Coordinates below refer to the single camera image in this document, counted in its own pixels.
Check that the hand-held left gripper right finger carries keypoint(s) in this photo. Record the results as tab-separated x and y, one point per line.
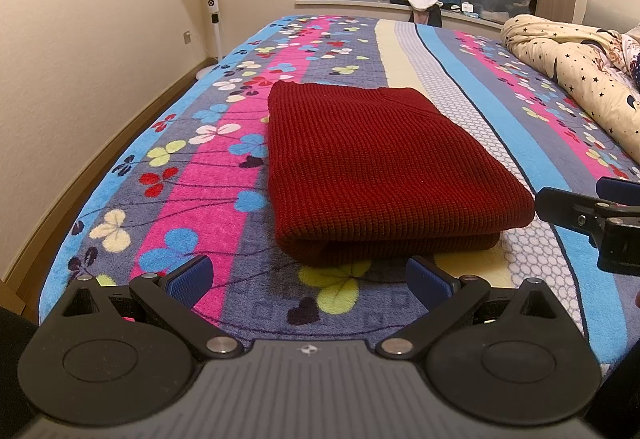
425	281

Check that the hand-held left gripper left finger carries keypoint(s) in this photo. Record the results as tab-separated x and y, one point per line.
190	279

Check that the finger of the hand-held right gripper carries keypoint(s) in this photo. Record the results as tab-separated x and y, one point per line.
620	191
565	209

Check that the red knit sweater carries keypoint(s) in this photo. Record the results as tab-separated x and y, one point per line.
380	169

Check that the floral striped blanket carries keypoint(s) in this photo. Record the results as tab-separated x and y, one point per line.
210	199

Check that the navy dotted cloth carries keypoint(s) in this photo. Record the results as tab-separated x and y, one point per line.
635	64

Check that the cream star print quilt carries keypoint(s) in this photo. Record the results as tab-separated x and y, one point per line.
575	64

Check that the small white box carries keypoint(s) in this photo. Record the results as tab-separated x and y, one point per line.
467	8

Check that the dark chair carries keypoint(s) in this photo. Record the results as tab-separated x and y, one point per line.
432	18

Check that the white window sill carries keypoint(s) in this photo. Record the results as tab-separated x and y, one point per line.
345	4

